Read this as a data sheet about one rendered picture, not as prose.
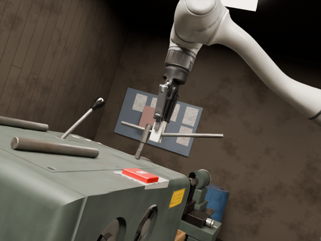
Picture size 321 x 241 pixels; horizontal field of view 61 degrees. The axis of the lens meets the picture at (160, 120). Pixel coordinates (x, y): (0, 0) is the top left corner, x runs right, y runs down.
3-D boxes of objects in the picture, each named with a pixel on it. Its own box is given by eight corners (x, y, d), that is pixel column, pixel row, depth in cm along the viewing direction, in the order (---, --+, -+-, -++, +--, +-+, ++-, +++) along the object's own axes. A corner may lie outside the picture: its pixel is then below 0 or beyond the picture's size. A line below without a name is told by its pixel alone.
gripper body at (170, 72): (184, 67, 81) (175, 97, 81) (191, 75, 89) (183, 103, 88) (161, 62, 84) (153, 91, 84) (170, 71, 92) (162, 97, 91)
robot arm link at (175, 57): (198, 60, 89) (193, 77, 89) (174, 55, 92) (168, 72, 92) (191, 49, 81) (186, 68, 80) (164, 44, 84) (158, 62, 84)
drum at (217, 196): (214, 240, 414) (230, 189, 416) (212, 254, 361) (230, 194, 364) (180, 227, 428) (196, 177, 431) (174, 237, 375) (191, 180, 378)
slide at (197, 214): (201, 228, 145) (203, 220, 145) (133, 198, 162) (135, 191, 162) (208, 222, 162) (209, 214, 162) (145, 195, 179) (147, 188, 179)
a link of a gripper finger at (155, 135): (165, 121, 85) (164, 121, 84) (158, 142, 84) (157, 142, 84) (156, 118, 86) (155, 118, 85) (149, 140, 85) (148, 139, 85)
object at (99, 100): (96, 112, 81) (101, 97, 82) (87, 109, 83) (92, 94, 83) (103, 114, 85) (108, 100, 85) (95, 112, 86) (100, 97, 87)
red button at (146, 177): (145, 188, 53) (148, 178, 53) (120, 177, 55) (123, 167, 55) (156, 185, 58) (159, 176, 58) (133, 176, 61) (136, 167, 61)
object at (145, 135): (132, 157, 85) (145, 122, 87) (135, 158, 87) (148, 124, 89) (138, 158, 84) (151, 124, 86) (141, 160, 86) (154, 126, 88)
